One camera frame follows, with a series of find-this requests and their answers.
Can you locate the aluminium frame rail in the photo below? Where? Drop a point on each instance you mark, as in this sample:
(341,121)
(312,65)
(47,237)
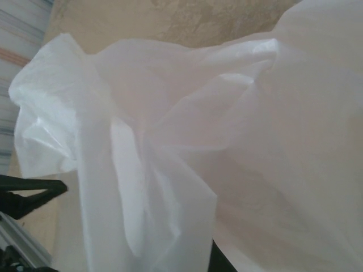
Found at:
(20,238)

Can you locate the black mount hardware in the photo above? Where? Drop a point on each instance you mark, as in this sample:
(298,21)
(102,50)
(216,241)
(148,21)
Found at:
(10,259)

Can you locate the white plastic bag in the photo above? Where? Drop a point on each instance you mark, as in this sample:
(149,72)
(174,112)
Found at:
(227,141)

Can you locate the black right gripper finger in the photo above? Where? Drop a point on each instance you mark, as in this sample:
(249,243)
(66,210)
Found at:
(219,264)

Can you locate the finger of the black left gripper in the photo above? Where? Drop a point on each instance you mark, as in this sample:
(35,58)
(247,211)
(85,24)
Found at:
(42,187)

